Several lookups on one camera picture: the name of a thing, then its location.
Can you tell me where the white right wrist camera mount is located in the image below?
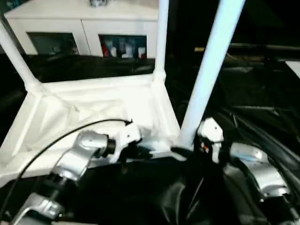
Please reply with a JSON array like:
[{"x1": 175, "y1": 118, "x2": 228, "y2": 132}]
[{"x1": 198, "y1": 117, "x2": 225, "y2": 164}]

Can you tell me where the patterned mug on cabinet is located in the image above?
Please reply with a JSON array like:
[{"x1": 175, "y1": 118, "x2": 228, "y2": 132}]
[{"x1": 89, "y1": 0, "x2": 110, "y2": 7}]

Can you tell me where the black plastic mat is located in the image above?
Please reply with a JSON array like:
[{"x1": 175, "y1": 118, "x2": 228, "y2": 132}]
[{"x1": 0, "y1": 52, "x2": 300, "y2": 225}]

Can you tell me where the white cabinet with glass doors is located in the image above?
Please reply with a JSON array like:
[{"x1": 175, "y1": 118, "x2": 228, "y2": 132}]
[{"x1": 3, "y1": 0, "x2": 160, "y2": 58}]

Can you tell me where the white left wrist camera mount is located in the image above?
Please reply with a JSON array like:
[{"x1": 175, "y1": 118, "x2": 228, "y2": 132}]
[{"x1": 110, "y1": 121, "x2": 143, "y2": 165}]

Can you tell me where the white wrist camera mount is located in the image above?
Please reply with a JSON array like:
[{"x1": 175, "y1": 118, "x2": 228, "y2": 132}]
[
  {"x1": 198, "y1": 117, "x2": 225, "y2": 164},
  {"x1": 110, "y1": 121, "x2": 143, "y2": 165}
]

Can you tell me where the tall black cabinet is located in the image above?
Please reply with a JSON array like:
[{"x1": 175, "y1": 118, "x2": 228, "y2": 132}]
[{"x1": 167, "y1": 0, "x2": 216, "y2": 68}]

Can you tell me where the black horizontal bar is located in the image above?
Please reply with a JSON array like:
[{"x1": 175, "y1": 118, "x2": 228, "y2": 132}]
[{"x1": 229, "y1": 43, "x2": 300, "y2": 51}]

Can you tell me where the white flat board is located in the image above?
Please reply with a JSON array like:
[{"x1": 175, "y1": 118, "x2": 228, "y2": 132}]
[{"x1": 285, "y1": 60, "x2": 300, "y2": 78}]

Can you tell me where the white printed carton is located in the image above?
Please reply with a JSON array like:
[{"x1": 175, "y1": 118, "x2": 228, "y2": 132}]
[{"x1": 121, "y1": 39, "x2": 135, "y2": 58}]

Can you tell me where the white plastic table top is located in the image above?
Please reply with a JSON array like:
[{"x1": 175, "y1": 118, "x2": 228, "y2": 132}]
[{"x1": 0, "y1": 70, "x2": 187, "y2": 187}]

